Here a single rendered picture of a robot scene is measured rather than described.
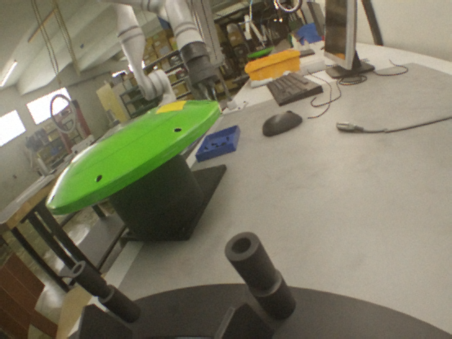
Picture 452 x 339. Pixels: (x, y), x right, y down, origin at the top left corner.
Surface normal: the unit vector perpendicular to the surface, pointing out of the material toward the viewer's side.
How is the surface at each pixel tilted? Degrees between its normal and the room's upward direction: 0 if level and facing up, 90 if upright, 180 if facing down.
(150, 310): 4
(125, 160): 24
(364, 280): 0
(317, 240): 0
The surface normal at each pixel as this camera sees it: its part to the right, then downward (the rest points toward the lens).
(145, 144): -0.13, -0.69
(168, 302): -0.43, -0.79
